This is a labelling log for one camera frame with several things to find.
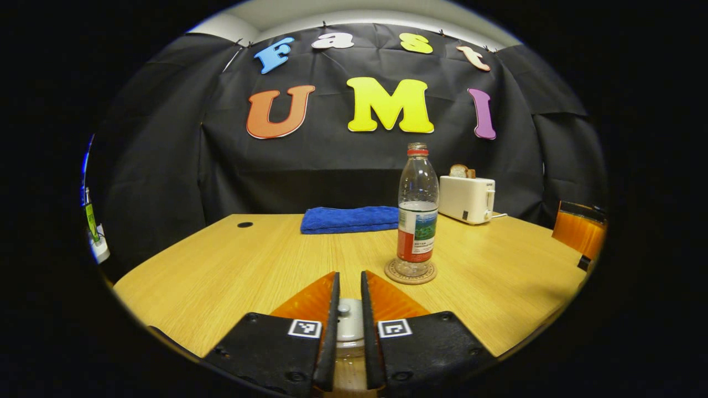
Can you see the green drink bottle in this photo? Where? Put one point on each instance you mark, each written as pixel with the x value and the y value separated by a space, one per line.
pixel 91 218

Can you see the clear plastic water bottle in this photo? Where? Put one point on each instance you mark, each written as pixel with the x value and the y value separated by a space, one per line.
pixel 417 221

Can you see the black backdrop cloth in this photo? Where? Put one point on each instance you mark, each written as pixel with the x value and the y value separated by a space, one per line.
pixel 310 177

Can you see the white side desk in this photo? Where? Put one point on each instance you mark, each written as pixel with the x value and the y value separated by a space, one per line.
pixel 101 250

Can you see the white floral teacup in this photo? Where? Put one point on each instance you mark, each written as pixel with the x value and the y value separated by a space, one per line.
pixel 349 367

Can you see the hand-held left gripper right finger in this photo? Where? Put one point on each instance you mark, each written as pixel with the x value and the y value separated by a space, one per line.
pixel 369 331

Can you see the round brown coaster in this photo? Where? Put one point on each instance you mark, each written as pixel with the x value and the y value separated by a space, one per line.
pixel 392 275

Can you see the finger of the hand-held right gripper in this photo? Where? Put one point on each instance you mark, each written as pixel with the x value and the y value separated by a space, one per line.
pixel 581 232

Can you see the white teacup lid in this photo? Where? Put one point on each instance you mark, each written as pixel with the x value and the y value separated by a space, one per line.
pixel 350 326

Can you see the white toaster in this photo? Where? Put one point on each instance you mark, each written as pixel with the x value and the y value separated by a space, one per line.
pixel 464 199

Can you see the folded blue towel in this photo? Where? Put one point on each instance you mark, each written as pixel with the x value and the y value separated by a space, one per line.
pixel 348 219

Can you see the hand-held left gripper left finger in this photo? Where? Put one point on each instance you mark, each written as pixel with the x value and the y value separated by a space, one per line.
pixel 331 331

